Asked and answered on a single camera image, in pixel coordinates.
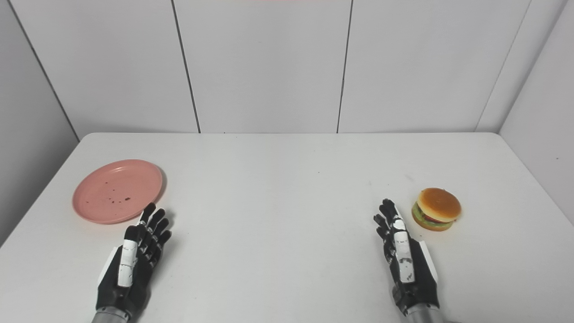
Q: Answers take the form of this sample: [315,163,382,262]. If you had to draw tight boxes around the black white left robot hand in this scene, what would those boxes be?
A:
[96,203,172,320]

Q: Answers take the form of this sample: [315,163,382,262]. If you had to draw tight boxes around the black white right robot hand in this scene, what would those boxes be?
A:
[374,199,440,316]

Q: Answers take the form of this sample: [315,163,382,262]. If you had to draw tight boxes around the toy hamburger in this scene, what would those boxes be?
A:
[412,188,462,232]

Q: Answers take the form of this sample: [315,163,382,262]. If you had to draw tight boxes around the pink round plate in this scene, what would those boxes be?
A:
[73,159,164,224]

